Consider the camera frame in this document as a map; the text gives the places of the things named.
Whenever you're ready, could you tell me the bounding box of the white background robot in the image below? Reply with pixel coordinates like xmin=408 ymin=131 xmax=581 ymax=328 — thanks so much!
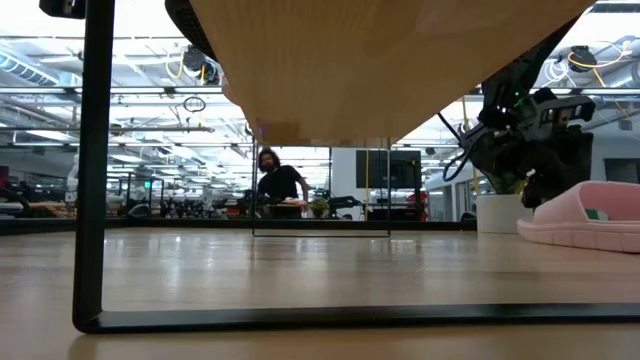
xmin=66 ymin=152 xmax=78 ymax=201

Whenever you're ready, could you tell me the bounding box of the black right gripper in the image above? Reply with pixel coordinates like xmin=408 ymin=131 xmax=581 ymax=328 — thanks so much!
xmin=469 ymin=107 xmax=595 ymax=210

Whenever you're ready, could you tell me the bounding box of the red background object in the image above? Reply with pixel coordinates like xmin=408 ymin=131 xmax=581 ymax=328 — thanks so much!
xmin=405 ymin=191 xmax=430 ymax=221

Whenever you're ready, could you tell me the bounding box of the grey door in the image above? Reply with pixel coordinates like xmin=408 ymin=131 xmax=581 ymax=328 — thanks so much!
xmin=603 ymin=158 xmax=640 ymax=184

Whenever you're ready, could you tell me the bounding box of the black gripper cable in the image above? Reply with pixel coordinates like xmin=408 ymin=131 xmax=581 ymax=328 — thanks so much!
xmin=438 ymin=112 xmax=484 ymax=184

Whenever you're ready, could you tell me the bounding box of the black table edge rail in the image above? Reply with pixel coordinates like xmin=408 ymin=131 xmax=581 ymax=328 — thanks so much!
xmin=0 ymin=217 xmax=479 ymax=236

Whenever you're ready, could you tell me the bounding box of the light wooden shelf board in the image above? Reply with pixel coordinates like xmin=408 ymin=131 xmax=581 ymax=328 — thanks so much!
xmin=188 ymin=0 xmax=596 ymax=149

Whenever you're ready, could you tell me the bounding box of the black ceiling reel yellow cable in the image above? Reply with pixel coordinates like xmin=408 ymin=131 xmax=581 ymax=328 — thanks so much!
xmin=567 ymin=44 xmax=626 ymax=74

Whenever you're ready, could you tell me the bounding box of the black wall monitor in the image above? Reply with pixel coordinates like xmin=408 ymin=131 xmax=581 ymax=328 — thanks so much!
xmin=355 ymin=149 xmax=423 ymax=190

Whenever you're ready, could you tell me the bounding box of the yellow hanging cable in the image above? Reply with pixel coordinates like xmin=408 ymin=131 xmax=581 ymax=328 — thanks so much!
xmin=460 ymin=94 xmax=480 ymax=196

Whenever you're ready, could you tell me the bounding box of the white plant pot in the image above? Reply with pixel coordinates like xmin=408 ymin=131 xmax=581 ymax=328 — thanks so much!
xmin=475 ymin=193 xmax=534 ymax=235

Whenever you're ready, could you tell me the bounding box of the person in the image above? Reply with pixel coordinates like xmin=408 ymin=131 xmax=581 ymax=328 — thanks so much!
xmin=256 ymin=146 xmax=311 ymax=220

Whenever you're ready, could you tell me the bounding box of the small background potted plant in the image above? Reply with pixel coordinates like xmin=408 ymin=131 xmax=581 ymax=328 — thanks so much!
xmin=309 ymin=197 xmax=331 ymax=220

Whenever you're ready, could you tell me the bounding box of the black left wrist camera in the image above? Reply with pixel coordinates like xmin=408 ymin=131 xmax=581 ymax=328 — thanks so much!
xmin=38 ymin=0 xmax=87 ymax=20

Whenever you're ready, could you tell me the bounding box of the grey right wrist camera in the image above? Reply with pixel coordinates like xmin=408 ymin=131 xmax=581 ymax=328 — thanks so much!
xmin=529 ymin=89 xmax=597 ymax=132

